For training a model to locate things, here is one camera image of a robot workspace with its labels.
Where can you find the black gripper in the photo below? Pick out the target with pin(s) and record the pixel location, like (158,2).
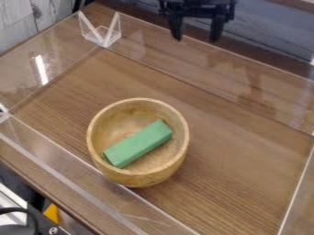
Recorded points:
(217,9)

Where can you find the green rectangular block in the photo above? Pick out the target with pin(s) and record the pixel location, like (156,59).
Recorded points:
(128,149)

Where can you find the brown wooden bowl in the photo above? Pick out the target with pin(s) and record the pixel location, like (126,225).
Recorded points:
(115,122)

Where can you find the clear acrylic corner bracket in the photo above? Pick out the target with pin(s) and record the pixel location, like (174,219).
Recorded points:
(100,35)

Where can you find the clear acrylic front wall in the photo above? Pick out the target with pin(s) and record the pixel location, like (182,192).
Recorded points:
(44,148)

